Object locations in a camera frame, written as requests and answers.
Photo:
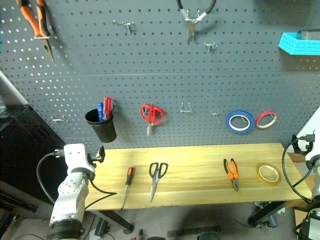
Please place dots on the black cabinet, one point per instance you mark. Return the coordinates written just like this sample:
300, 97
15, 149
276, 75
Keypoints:
27, 150

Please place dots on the black plastic cup holder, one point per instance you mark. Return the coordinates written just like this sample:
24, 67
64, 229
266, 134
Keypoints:
105, 132

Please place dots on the metal double pegboard hook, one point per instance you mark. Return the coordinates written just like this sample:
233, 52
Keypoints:
127, 25
60, 120

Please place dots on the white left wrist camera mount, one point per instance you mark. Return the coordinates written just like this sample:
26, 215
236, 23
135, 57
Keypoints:
75, 160

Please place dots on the orange black long-nose pliers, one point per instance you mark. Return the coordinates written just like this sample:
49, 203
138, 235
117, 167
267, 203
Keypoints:
31, 21

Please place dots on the red tape roll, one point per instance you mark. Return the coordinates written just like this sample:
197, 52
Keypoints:
256, 120

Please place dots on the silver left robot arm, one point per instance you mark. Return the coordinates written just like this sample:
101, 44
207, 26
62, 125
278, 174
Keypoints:
70, 197

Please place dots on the yellow tape roll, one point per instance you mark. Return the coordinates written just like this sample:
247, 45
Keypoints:
270, 183

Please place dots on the grey perforated pegboard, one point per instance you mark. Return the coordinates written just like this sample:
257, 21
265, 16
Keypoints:
175, 75

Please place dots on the blue plastic bin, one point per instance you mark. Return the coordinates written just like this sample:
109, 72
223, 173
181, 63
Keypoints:
297, 46

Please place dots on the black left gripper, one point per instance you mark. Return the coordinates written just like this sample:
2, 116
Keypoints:
93, 158

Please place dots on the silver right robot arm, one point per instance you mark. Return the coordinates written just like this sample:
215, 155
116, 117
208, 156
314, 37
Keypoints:
316, 180

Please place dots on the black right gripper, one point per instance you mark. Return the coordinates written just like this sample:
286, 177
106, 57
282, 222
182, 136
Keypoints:
307, 145

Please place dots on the metal loop pegboard hook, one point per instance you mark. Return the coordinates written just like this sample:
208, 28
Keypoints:
186, 110

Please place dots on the orange black combination pliers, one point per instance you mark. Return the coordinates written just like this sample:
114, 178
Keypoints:
234, 181

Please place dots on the blue tape roll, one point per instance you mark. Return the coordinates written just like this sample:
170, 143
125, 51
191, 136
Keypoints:
228, 122

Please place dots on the black metal table leg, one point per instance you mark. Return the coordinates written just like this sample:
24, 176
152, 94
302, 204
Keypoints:
267, 212
117, 220

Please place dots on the small black floor device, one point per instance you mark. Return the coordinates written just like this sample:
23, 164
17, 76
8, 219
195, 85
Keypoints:
102, 226

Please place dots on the orange black screwdriver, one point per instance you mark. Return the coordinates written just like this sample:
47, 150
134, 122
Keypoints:
130, 175

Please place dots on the small metal pegboard hook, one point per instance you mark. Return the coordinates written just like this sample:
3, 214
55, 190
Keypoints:
210, 46
217, 116

